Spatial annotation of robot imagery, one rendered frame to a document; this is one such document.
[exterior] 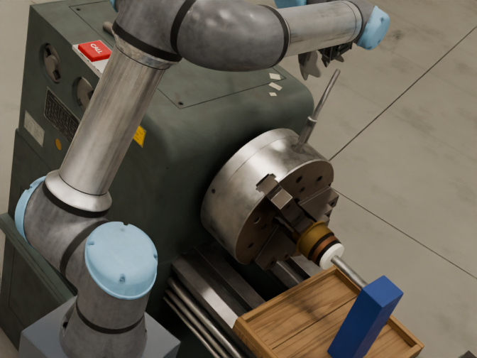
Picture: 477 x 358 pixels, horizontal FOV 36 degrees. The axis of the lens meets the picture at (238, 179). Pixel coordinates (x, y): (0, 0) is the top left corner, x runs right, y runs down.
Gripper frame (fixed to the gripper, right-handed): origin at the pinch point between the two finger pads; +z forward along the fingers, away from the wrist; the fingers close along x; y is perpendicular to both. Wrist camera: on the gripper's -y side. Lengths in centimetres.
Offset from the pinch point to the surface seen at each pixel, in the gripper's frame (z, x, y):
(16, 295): 91, -73, -49
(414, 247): 176, 91, -3
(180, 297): 45, -47, 6
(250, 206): 10.3, -31.9, 14.7
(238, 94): 5.7, -15.2, -8.8
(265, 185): 8.1, -27.0, 13.8
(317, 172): 13.7, -12.3, 15.7
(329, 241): 18.3, -20.9, 29.0
